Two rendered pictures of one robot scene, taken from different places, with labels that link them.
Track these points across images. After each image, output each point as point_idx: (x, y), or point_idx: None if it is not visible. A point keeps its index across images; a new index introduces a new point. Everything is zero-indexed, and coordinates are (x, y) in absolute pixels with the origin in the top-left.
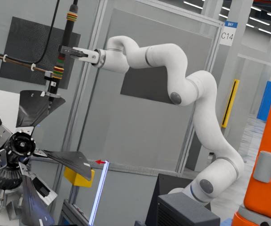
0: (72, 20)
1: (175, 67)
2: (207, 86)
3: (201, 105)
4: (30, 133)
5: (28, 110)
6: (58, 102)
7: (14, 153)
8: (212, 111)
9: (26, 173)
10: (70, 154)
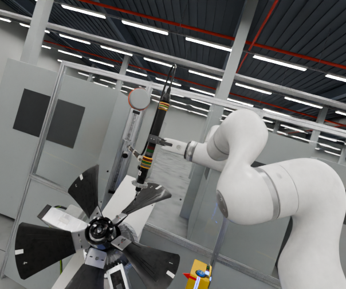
0: (161, 109)
1: (235, 144)
2: (310, 189)
3: (299, 233)
4: (118, 220)
5: (137, 199)
6: (164, 196)
7: (85, 237)
8: (325, 258)
9: (98, 262)
10: (162, 254)
